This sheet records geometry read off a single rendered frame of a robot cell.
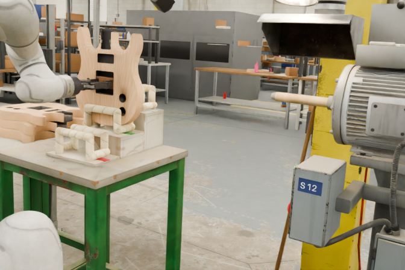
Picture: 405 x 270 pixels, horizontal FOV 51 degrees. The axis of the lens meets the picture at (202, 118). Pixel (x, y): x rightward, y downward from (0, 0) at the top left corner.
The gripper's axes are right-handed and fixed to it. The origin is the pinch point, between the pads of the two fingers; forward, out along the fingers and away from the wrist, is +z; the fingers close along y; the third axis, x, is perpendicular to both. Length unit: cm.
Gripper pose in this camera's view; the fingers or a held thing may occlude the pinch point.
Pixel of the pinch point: (103, 82)
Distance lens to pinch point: 188.0
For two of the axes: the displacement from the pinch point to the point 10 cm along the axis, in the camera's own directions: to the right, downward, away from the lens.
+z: 4.9, -1.3, 8.6
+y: 8.7, 1.3, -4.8
